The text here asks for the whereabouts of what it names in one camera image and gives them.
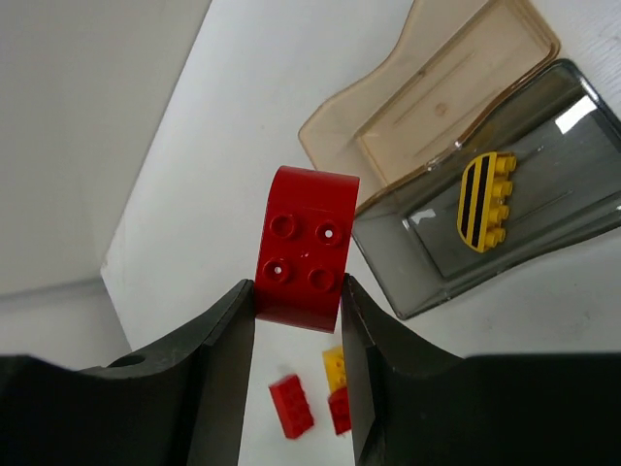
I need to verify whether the red flower lego brick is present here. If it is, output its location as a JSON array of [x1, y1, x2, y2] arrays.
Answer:
[[254, 166, 360, 333]]

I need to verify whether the yellow lego brick left cluster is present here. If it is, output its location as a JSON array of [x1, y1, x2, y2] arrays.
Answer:
[[322, 346, 346, 393]]

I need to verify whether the yellow striped lego brick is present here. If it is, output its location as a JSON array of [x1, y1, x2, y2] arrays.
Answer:
[[456, 151, 517, 253]]

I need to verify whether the grey transparent container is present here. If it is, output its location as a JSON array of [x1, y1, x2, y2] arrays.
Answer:
[[353, 59, 620, 319]]

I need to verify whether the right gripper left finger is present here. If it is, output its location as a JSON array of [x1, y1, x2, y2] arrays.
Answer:
[[1, 280, 255, 465]]

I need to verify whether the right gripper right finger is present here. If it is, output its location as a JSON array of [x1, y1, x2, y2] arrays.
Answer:
[[342, 276, 620, 465]]

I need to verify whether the red rectangular lego brick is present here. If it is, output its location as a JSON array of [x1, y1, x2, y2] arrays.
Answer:
[[269, 374, 314, 440]]

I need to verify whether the red lego brick cluster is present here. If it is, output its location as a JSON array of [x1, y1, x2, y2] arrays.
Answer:
[[328, 386, 351, 435]]

